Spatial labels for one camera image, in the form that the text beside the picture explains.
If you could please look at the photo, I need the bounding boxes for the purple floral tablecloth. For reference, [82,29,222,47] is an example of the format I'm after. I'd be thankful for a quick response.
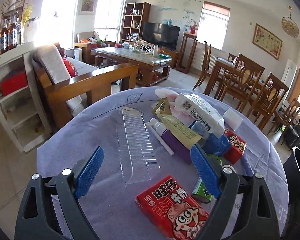
[37,87,289,239]

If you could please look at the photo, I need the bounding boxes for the green Doublemint gum box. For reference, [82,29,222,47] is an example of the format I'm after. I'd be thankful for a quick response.
[191,178,213,204]

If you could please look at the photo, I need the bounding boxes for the framed sunflower picture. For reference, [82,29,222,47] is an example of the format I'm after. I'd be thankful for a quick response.
[78,0,97,15]

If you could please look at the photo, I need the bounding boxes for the white plastic wipes pack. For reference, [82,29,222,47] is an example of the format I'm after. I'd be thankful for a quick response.
[174,93,225,138]

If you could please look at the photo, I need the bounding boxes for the small red milk carton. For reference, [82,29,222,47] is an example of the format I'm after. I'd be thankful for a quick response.
[223,128,246,164]

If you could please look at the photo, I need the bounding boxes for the red box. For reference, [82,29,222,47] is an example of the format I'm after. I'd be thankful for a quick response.
[0,70,28,96]

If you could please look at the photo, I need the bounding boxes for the purple spray bottle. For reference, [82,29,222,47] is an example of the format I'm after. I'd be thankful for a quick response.
[146,118,192,164]

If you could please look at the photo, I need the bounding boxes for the large red milk carton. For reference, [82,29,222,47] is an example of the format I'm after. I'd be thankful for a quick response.
[135,175,209,239]

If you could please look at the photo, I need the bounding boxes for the wooden bookshelf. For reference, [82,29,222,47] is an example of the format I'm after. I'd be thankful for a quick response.
[120,2,151,42]

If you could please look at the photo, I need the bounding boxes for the white shelf unit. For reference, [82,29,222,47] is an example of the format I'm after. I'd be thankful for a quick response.
[0,42,52,153]

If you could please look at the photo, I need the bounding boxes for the black flat television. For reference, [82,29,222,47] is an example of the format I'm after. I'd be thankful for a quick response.
[142,22,180,50]

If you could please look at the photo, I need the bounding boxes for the wooden coffee table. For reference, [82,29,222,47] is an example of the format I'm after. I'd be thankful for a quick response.
[95,47,172,87]

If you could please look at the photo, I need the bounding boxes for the black trash bin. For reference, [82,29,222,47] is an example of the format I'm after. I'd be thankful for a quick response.
[283,146,300,204]

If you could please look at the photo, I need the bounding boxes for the wooden dining chair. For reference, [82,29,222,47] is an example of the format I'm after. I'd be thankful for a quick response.
[192,41,211,90]
[246,73,288,131]
[217,54,264,113]

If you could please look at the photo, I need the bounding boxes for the gold pendant lamp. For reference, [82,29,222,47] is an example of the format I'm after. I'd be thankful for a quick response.
[281,5,299,38]

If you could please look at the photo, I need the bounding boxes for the white paper cup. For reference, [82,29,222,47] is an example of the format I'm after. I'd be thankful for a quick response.
[223,108,243,131]

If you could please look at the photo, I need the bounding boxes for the brown beer bottle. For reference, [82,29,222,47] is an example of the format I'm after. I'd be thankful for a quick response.
[0,19,8,54]
[8,15,17,50]

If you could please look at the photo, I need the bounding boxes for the clear plastic tray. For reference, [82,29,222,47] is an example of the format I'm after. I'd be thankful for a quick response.
[116,107,160,185]

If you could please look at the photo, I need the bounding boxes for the beige snack wrapper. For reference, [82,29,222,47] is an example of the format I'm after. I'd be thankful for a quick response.
[152,98,203,150]

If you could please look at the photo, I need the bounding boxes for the wooden sofa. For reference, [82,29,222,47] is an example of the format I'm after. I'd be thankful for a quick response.
[32,44,138,129]

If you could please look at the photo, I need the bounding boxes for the red cushion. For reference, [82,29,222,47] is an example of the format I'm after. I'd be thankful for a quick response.
[62,58,78,77]

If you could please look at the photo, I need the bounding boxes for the blue tissue pack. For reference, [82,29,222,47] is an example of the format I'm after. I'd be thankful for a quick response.
[190,121,231,157]

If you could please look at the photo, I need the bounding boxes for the tall wooden plant stand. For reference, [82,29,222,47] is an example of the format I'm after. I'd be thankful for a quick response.
[175,32,198,74]

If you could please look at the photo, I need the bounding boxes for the framed floral picture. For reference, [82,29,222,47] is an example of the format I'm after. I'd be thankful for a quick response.
[252,24,283,60]

